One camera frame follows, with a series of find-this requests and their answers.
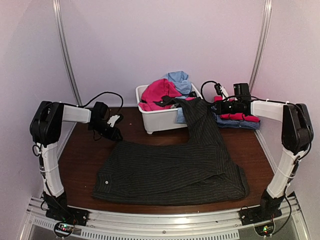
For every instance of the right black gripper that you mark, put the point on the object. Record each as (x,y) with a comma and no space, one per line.
(220,108)

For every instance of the light blue shirt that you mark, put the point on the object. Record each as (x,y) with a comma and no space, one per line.
(180,79)

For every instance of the right circuit board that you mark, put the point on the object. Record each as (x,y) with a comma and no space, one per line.
(264,229)

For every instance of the right aluminium frame post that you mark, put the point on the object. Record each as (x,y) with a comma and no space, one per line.
(264,31)

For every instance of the circuit board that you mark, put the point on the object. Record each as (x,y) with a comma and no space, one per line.
(63,230)
(264,229)

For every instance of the red t-shirt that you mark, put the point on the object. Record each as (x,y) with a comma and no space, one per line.
(239,117)

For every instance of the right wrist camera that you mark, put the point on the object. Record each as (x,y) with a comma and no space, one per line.
(221,91)

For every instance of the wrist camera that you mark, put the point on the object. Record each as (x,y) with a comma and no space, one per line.
(115,119)
(221,91)

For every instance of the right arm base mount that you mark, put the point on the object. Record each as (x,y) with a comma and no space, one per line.
(254,215)

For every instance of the aluminium frame post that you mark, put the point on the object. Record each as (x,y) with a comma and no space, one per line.
(264,31)
(64,49)

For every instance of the left aluminium frame post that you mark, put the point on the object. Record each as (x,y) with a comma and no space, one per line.
(64,49)

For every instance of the folded blue checkered shirt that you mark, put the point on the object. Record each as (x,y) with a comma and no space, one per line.
(236,124)

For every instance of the black striped shirt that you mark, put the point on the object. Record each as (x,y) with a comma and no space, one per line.
(200,171)

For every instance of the front aluminium rail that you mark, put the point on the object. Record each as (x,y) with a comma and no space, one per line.
(217,225)

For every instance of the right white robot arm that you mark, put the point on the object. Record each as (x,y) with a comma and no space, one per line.
(296,135)

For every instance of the white plastic laundry bin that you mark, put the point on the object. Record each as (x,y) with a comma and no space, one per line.
(160,120)

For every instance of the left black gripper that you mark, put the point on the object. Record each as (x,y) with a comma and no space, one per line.
(113,134)

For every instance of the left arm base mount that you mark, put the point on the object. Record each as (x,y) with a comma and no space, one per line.
(73,216)

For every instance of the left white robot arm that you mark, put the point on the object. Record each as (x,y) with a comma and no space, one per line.
(45,129)

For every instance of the pink garment in bin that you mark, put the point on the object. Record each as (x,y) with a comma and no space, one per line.
(161,95)

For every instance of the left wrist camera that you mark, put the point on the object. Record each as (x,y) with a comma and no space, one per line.
(115,119)

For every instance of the left circuit board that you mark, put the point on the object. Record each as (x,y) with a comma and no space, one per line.
(63,230)

